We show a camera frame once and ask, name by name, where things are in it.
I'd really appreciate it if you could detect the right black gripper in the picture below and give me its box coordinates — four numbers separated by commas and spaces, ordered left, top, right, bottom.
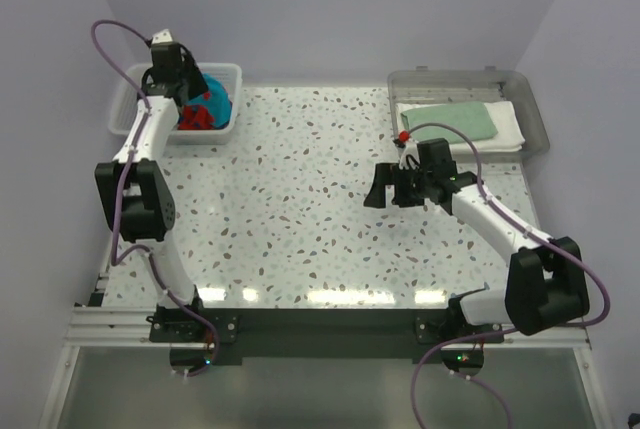
364, 162, 433, 208

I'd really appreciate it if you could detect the colourful striped towel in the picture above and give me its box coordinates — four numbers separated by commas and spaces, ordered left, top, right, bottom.
177, 74, 232, 131

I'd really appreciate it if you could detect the mint green towel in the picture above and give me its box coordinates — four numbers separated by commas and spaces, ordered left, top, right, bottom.
400, 101, 498, 144

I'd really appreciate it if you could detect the white towel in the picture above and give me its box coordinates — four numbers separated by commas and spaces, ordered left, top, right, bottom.
396, 101, 525, 153

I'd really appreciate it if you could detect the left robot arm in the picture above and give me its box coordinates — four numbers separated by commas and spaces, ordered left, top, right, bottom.
94, 41, 208, 342

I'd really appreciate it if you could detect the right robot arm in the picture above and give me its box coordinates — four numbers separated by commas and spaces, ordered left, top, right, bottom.
364, 139, 590, 342

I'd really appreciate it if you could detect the clear grey plastic bin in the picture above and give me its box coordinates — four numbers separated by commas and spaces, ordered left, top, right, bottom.
388, 68, 550, 160

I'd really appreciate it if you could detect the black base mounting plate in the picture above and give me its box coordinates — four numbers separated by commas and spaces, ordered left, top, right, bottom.
146, 306, 504, 368

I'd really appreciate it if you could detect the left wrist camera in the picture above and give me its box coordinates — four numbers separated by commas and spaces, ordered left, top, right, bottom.
150, 29, 175, 46

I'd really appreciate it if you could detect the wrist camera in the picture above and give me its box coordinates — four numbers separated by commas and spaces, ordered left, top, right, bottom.
394, 131, 420, 169
150, 29, 175, 46

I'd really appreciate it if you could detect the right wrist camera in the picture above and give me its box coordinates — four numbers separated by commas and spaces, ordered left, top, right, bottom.
394, 131, 420, 169

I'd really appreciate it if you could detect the aluminium frame rail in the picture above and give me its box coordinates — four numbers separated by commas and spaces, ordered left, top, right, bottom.
62, 268, 594, 350

